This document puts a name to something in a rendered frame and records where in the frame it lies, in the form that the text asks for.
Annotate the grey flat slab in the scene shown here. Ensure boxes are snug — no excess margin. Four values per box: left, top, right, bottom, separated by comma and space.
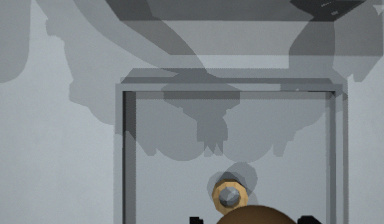
107, 0, 367, 22

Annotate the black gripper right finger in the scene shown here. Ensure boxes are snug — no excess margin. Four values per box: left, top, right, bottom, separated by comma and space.
297, 216, 322, 224

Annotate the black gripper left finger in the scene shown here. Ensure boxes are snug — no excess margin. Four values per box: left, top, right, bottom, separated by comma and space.
189, 217, 204, 224

